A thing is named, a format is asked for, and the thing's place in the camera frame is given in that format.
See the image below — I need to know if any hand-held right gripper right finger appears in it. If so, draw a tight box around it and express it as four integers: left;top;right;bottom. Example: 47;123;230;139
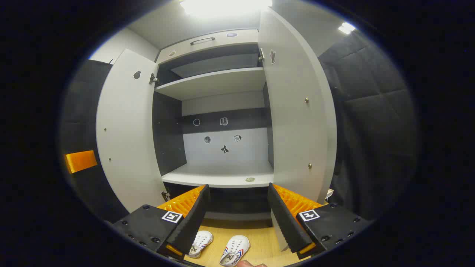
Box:
267;182;374;260

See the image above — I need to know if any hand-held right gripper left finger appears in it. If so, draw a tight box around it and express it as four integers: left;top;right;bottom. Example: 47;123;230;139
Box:
111;184;211;260

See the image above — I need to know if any white canvas shoe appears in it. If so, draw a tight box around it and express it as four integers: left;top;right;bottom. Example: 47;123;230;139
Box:
219;235;251;267
187;230;214;259

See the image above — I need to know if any grey shoe cabinet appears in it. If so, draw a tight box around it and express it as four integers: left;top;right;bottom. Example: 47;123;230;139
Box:
151;29;276;227

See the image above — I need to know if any black backdrop cloth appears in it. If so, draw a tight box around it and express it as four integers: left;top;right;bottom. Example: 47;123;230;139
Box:
60;30;422;225

